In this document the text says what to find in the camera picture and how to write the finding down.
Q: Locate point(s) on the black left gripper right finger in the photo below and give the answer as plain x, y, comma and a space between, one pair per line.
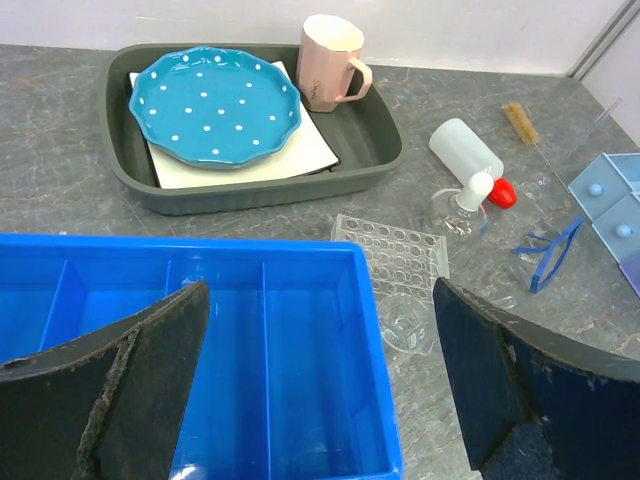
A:
532, 403

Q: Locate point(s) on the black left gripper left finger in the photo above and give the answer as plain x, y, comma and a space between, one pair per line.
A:
108, 404

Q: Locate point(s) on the blue safety goggles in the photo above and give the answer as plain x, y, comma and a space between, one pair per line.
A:
540, 254

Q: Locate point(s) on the small glass beaker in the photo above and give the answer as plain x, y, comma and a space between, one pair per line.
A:
407, 324

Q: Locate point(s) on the clear test tube rack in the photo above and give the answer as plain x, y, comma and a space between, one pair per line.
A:
400, 261

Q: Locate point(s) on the glass alcohol lamp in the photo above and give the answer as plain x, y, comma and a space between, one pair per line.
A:
459, 212

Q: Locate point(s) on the blue plastic divided bin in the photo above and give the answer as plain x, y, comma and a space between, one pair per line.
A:
291, 381

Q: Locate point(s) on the small glass watch dish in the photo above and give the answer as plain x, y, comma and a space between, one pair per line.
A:
535, 186

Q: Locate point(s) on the light blue drawer organizer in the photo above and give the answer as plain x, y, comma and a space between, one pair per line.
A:
608, 192

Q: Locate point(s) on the glass stirring rod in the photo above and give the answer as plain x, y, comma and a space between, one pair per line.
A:
582, 141

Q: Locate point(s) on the white plastic wash bottle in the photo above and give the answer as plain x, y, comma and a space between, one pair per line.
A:
464, 154

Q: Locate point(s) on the test tube brush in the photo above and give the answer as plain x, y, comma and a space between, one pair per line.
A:
523, 126

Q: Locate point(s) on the blue polka dot plate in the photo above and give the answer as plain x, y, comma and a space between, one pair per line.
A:
215, 108

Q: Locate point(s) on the dark grey baking tray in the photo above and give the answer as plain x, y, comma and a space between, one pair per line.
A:
362, 134

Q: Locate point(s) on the white square plate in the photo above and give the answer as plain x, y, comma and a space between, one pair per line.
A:
305, 152

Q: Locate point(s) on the pink ceramic mug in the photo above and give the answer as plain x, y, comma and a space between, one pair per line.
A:
329, 69

